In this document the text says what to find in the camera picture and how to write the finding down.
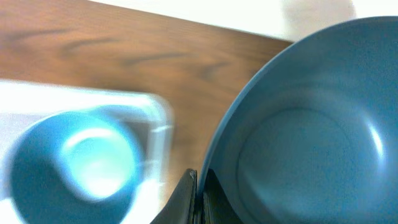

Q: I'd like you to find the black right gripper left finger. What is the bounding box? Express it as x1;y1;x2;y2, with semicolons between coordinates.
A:
150;169;197;224

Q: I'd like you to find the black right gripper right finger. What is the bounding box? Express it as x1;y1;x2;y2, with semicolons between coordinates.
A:
202;169;243;224

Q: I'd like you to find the clear plastic storage bin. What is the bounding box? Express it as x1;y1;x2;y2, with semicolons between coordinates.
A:
1;80;174;223

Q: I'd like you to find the dark blue bowl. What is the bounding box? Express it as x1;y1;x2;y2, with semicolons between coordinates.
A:
2;108;143;223
198;16;397;223

